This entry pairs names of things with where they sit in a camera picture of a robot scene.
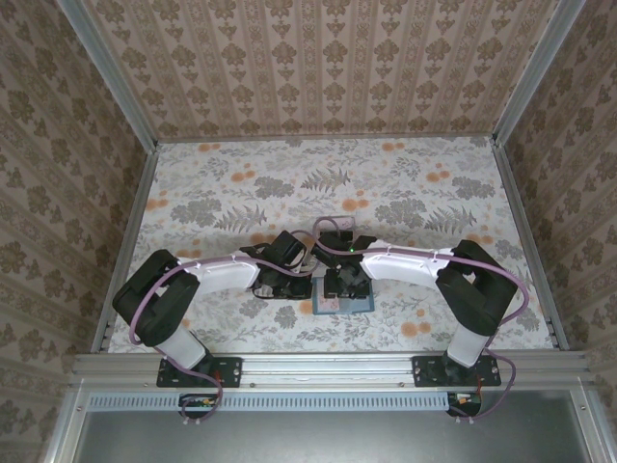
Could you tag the teal leather card holder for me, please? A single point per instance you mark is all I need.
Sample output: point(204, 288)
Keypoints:
point(356, 307)

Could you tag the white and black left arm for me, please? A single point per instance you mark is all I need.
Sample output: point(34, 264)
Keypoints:
point(222, 277)

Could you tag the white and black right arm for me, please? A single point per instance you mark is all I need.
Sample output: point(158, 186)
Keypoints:
point(400, 267)

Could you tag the floral white tablecloth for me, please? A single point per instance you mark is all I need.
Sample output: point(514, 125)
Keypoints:
point(385, 183)

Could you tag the grey metal sheet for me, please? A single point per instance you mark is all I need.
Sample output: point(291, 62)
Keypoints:
point(337, 439)

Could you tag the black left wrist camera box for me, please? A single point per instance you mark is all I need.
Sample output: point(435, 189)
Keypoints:
point(288, 248)

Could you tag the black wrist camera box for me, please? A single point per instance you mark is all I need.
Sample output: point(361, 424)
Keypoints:
point(337, 241)
point(288, 248)

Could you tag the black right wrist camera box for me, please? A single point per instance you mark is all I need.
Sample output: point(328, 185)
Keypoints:
point(337, 241)

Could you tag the aluminium frame cross rail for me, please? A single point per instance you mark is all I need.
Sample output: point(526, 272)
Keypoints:
point(328, 369)

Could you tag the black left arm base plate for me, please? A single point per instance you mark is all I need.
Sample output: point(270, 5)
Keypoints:
point(226, 371)

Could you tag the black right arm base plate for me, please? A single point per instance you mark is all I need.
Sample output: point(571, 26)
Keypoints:
point(426, 371)

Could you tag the aluminium table side rail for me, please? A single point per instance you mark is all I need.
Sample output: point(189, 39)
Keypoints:
point(530, 241)
point(127, 241)

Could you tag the aluminium frame post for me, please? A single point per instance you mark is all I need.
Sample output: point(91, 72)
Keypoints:
point(530, 72)
point(111, 72)

